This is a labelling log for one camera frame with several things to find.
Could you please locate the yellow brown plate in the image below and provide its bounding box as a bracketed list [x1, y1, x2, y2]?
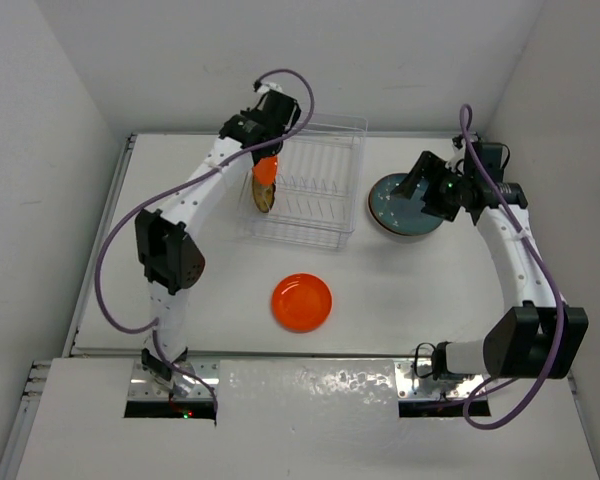
[251, 177, 276, 214]

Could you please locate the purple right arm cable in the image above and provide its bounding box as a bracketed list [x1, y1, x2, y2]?
[459, 103, 567, 431]

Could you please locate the white wire dish rack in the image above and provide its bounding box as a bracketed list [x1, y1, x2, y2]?
[237, 112, 368, 249]

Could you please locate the orange plate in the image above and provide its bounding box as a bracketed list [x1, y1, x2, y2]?
[252, 155, 278, 187]
[270, 273, 333, 333]

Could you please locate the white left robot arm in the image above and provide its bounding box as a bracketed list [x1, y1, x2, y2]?
[134, 84, 301, 382]

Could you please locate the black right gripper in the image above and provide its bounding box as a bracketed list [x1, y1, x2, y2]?
[393, 150, 472, 221]

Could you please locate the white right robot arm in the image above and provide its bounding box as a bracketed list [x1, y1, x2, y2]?
[392, 151, 589, 379]

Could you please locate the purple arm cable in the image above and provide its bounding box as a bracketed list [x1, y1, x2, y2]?
[94, 69, 315, 416]
[459, 103, 567, 431]

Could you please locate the red teal floral plate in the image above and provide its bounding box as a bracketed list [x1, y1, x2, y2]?
[367, 193, 442, 243]

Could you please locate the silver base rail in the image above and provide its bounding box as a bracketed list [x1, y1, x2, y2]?
[126, 348, 484, 418]

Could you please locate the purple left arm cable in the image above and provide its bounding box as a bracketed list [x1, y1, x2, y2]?
[94, 69, 315, 416]

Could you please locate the dark teal plate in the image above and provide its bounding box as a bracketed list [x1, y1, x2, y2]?
[367, 173, 442, 236]

